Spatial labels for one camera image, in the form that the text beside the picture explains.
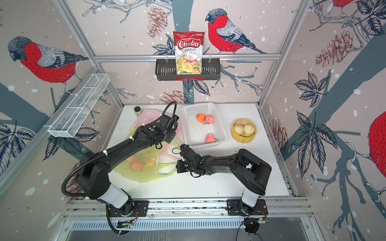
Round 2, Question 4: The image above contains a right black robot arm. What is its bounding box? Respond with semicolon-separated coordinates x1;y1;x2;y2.
176;144;272;216

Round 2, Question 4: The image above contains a red peach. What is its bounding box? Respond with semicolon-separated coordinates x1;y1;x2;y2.
130;160;144;172

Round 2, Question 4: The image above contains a yellow bamboo steamer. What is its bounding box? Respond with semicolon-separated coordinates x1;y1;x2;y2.
231;118;257;144

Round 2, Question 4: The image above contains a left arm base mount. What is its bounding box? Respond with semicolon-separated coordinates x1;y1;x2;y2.
107;200;149;218

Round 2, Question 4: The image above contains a Chuba cassava chips bag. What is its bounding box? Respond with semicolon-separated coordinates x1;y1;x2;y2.
173;31;205;75

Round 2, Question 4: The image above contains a white perforated plastic basket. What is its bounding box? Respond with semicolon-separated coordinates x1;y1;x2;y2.
177;102;227;148

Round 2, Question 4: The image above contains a pink peach bottom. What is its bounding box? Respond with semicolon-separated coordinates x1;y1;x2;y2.
205;134;216;144

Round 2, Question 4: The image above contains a pink plastic bag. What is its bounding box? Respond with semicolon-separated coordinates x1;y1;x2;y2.
132;109;185;144

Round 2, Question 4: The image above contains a green plastic bag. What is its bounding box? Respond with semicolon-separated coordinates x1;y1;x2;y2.
114;131;184;183

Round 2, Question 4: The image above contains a pink peach beside orange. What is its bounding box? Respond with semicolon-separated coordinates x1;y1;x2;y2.
205;115;214;124

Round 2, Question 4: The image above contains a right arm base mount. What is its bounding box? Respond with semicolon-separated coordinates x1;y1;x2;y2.
226;199;268;217

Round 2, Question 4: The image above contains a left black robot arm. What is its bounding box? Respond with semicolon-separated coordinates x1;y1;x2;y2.
61;114;179;216

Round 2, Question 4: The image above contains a right white bun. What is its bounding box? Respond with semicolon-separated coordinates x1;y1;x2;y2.
243;124;255;137

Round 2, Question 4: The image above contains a white bun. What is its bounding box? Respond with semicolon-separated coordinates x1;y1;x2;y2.
243;124;255;137
233;124;244;136

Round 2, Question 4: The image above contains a left white bun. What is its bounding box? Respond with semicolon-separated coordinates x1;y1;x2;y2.
233;124;244;136

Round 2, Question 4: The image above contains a black wall basket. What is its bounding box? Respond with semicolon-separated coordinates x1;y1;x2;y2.
155;57;221;81

